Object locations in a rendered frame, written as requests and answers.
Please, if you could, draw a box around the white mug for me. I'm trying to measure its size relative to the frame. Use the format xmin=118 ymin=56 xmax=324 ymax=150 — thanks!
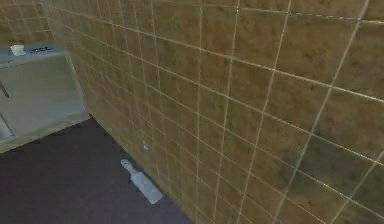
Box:
xmin=9 ymin=44 xmax=27 ymax=57

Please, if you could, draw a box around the black flat object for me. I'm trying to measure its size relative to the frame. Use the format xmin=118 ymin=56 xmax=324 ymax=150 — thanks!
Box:
xmin=28 ymin=46 xmax=54 ymax=54

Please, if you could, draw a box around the grey cabinet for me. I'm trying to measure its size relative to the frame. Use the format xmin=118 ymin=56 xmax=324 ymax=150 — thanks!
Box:
xmin=0 ymin=41 xmax=90 ymax=154

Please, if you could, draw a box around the white bottle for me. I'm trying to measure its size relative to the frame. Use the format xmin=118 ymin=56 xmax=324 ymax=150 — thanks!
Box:
xmin=120 ymin=158 xmax=164 ymax=205

